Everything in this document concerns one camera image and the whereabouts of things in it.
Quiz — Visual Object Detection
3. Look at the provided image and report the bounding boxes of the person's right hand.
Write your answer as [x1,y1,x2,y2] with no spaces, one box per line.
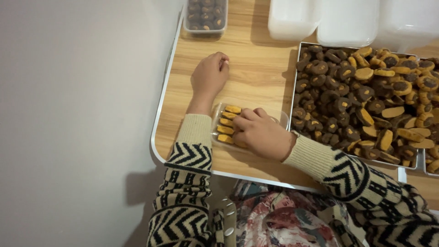
[232,108,296,162]

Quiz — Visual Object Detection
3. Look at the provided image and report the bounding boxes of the person's left hand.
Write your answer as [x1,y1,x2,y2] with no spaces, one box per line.
[190,52,230,100]

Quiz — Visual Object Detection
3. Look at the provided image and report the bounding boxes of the clear plastic cookie container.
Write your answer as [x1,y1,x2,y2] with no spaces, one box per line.
[210,102,289,154]

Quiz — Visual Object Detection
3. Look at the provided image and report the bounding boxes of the row of cookies in container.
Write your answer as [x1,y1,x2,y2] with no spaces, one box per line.
[216,105,248,149]

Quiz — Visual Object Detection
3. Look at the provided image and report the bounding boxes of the person's patterned clothing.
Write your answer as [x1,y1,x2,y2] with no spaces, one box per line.
[147,178,439,247]

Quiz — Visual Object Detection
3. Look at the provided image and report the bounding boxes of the metal baking tray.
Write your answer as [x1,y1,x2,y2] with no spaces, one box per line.
[417,56,439,177]
[289,42,426,170]

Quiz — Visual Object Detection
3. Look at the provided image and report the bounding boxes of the white plastic container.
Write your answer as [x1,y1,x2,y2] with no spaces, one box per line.
[268,0,323,42]
[373,0,439,53]
[316,0,380,48]

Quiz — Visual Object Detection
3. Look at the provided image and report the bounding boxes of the pile of brown yellow cookies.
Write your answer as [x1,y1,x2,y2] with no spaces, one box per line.
[292,45,424,168]

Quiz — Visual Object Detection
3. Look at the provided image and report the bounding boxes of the filled clear cookie container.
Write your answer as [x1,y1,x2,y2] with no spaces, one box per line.
[183,0,228,38]

